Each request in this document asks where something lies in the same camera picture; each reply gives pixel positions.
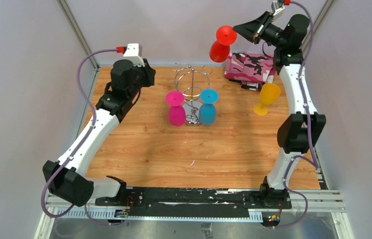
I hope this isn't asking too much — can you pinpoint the pink camouflage folded cloth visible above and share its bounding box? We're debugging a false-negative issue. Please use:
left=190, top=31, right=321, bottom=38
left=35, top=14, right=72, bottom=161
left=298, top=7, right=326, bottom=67
left=224, top=53, right=276, bottom=92

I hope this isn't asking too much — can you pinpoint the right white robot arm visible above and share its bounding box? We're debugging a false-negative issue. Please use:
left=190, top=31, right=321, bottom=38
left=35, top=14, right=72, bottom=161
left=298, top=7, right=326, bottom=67
left=233, top=11, right=326, bottom=208

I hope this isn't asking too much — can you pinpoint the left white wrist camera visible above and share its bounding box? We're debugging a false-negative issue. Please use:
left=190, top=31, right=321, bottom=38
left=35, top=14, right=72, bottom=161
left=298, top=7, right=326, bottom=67
left=123, top=43, right=144, bottom=67

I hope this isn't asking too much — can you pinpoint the aluminium frame rail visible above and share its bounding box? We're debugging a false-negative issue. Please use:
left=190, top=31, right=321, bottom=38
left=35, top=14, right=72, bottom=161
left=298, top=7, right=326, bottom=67
left=45, top=187, right=354, bottom=239

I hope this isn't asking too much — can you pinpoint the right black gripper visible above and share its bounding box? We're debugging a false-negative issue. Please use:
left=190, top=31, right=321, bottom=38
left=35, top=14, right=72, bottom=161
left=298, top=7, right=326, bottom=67
left=233, top=11, right=287, bottom=49

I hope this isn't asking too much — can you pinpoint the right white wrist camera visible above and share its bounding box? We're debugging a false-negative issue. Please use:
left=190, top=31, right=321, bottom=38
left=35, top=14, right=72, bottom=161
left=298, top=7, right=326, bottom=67
left=271, top=0, right=285, bottom=16

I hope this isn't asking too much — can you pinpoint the red plastic wine glass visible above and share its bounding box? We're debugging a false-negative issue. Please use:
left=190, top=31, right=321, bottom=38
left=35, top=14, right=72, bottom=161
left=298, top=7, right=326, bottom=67
left=209, top=25, right=237, bottom=63

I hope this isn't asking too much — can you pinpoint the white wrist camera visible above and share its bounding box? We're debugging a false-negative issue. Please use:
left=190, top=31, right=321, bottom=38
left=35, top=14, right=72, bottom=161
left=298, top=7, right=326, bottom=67
left=123, top=43, right=144, bottom=67
left=271, top=0, right=285, bottom=16

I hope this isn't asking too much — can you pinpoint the chrome wire glass rack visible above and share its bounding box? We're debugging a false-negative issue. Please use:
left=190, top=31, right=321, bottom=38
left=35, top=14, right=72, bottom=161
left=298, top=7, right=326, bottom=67
left=170, top=63, right=213, bottom=126

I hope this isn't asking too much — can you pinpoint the pink plastic wine glass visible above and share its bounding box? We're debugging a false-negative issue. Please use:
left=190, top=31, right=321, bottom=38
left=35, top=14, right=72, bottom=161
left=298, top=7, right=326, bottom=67
left=165, top=91, right=186, bottom=126

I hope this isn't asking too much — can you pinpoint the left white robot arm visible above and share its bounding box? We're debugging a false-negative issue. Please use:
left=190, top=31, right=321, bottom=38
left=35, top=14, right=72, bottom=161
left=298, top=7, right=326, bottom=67
left=42, top=58, right=156, bottom=207

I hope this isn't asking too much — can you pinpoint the blue plastic wine glass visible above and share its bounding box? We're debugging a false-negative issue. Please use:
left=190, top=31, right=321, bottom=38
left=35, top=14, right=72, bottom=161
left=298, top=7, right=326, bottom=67
left=198, top=88, right=219, bottom=125

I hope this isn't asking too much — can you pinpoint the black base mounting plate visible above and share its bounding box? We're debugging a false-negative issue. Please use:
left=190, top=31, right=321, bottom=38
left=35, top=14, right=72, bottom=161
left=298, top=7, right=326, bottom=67
left=95, top=187, right=292, bottom=219

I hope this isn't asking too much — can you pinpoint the yellow plastic wine glass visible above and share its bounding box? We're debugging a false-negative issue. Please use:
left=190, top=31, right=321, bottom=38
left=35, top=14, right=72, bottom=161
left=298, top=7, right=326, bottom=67
left=253, top=83, right=281, bottom=116

